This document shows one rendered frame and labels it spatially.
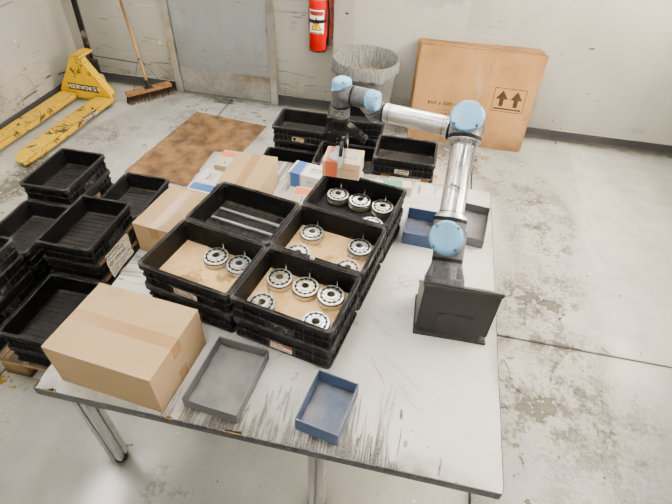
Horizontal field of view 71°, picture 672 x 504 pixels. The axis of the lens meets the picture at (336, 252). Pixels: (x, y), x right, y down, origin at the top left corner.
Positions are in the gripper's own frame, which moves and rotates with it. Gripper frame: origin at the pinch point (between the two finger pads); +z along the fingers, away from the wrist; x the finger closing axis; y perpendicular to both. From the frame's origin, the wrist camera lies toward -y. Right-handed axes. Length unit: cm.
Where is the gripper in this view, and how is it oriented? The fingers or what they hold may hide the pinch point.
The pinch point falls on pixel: (343, 160)
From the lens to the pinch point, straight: 205.9
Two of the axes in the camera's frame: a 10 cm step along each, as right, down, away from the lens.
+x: -2.1, 6.6, -7.2
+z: -0.3, 7.3, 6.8
